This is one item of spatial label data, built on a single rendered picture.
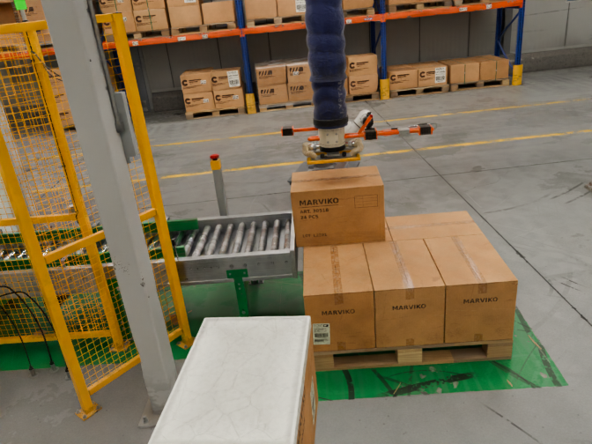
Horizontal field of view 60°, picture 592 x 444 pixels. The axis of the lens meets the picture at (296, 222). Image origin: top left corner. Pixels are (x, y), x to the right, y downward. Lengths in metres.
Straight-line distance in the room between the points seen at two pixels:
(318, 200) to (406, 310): 0.90
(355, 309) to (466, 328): 0.66
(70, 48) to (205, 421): 1.56
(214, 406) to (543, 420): 1.93
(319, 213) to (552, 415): 1.73
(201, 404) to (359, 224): 2.05
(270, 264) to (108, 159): 1.37
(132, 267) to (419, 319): 1.61
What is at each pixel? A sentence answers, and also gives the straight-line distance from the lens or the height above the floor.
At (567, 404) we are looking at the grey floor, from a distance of 3.20.
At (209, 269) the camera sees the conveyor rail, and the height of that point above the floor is 0.51.
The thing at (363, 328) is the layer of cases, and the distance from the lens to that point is 3.06.
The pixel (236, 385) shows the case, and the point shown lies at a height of 1.02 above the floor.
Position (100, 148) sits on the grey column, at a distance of 2.43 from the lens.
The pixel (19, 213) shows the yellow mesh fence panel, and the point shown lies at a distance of 2.78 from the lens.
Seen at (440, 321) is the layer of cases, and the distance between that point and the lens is 3.12.
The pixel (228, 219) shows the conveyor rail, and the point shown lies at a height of 0.58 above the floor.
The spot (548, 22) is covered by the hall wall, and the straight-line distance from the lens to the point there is 13.32.
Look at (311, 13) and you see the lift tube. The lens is 3.19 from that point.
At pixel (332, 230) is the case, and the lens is 3.40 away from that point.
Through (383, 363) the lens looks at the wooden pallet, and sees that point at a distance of 3.25.
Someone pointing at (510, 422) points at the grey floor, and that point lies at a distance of 3.02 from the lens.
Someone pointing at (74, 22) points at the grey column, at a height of 2.08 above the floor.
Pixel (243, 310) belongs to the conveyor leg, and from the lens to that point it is 3.55.
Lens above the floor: 2.10
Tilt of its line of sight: 24 degrees down
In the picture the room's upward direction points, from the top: 6 degrees counter-clockwise
